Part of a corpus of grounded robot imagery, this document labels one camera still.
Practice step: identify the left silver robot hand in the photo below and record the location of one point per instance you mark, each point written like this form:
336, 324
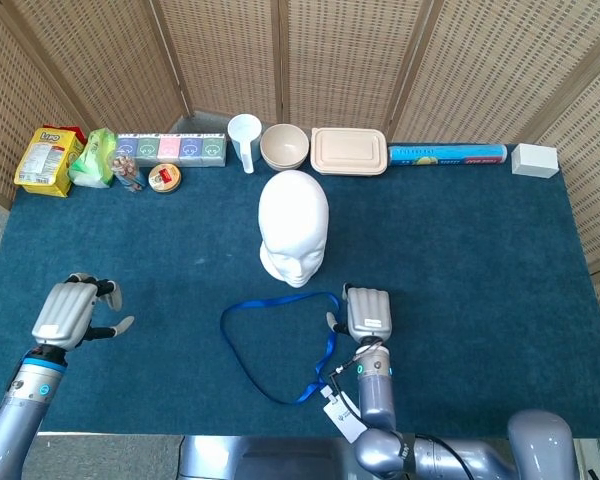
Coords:
62, 312

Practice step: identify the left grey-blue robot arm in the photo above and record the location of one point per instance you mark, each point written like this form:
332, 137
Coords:
10, 425

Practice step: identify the white foam mannequin head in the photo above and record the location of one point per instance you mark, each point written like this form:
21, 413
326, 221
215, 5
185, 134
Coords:
292, 215

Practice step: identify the green white plastic bag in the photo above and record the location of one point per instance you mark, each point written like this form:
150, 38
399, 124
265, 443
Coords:
92, 160

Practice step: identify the grey robot torso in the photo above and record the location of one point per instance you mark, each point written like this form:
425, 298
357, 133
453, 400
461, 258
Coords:
260, 457

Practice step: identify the round yellow tin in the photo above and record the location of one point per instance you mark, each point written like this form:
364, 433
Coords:
164, 178

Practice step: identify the pink pastel cube box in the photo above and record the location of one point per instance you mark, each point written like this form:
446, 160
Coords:
169, 147

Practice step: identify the green pastel cube box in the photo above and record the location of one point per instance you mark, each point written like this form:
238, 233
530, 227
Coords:
147, 149
213, 149

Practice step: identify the beige lidded lunch box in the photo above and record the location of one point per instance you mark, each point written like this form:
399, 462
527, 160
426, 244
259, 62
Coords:
347, 150

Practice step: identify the woven rattan folding screen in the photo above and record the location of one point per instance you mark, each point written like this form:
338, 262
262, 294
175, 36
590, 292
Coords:
330, 60

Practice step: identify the teal table cloth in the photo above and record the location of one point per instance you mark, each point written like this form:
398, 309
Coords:
455, 250

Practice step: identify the yellow Lipo snack bag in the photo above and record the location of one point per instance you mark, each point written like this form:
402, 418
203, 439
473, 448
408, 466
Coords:
42, 160

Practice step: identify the purple pastel cube box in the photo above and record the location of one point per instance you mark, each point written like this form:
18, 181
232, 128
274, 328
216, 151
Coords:
126, 150
190, 148

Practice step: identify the beige bowl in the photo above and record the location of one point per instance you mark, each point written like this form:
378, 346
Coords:
284, 145

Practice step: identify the clear jar with sticks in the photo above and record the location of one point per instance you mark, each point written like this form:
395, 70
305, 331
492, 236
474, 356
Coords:
127, 172

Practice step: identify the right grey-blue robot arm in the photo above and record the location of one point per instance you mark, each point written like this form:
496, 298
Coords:
375, 395

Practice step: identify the blue plastic food wrap roll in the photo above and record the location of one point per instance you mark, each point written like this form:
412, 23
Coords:
445, 155

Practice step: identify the white rectangular box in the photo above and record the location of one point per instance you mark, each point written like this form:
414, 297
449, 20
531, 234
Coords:
534, 160

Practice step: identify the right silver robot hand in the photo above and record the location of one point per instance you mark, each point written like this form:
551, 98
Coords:
370, 312

